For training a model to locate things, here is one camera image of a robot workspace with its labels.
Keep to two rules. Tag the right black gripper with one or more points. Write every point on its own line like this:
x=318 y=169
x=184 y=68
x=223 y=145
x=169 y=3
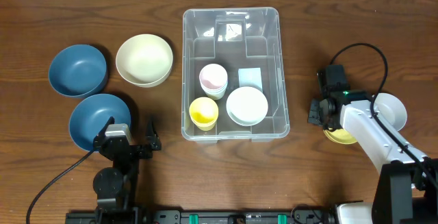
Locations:
x=313 y=116

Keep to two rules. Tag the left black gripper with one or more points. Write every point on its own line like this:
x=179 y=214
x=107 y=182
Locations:
x=152 y=141

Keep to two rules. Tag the yellow small bowl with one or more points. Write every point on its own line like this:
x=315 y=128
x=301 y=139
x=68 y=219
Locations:
x=340 y=136

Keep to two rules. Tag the grey small bowl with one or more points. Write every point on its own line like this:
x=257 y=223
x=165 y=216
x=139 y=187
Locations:
x=392 y=109

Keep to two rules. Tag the cream large bowl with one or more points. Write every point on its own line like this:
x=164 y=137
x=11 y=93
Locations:
x=144 y=60

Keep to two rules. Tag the yellow cup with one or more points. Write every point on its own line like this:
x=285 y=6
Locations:
x=204 y=124
x=203 y=110

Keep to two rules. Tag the white small bowl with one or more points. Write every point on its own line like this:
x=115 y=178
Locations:
x=247 y=106

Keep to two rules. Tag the clear plastic storage container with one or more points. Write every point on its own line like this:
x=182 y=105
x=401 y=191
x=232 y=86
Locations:
x=235 y=38

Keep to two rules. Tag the pink cup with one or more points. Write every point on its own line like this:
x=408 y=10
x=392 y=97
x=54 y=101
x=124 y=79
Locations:
x=213 y=76

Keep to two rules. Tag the cream white cup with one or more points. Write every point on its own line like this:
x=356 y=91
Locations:
x=215 y=95

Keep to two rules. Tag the light blue cup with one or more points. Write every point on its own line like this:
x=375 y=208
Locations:
x=214 y=91

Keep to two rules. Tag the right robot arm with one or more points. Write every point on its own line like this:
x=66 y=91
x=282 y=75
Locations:
x=407 y=185

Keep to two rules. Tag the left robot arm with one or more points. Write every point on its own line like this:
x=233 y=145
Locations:
x=115 y=186

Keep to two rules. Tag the dark blue bowl lower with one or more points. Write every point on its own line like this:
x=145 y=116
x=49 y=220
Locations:
x=90 y=116

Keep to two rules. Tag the dark blue bowl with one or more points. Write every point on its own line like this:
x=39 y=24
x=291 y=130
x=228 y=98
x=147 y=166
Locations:
x=78 y=71
x=90 y=116

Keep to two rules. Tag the dark blue bowl upper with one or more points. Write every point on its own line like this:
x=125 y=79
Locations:
x=78 y=71

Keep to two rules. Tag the white paper label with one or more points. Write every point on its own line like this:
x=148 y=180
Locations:
x=250 y=77

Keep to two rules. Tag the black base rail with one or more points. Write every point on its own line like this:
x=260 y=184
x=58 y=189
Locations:
x=296 y=216

